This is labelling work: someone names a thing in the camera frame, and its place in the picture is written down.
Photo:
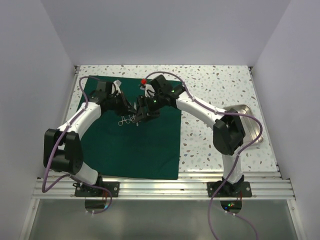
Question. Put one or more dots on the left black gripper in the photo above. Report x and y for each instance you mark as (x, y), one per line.
(126, 106)

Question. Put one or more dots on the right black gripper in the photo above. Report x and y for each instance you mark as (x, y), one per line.
(143, 101)

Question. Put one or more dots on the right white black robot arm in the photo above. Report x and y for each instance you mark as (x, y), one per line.
(227, 128)

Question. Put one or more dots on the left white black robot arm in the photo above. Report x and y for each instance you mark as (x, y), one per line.
(62, 151)

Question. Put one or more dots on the green surgical cloth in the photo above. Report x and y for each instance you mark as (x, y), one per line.
(150, 150)

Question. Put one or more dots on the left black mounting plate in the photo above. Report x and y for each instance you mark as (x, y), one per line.
(84, 191)

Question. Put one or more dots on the black mounting plate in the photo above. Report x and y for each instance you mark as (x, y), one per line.
(84, 191)
(228, 190)

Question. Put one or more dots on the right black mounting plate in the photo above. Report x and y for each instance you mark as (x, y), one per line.
(228, 190)

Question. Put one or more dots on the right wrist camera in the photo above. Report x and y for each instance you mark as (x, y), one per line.
(156, 86)

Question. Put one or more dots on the aluminium rail frame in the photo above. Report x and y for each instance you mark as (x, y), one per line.
(176, 209)

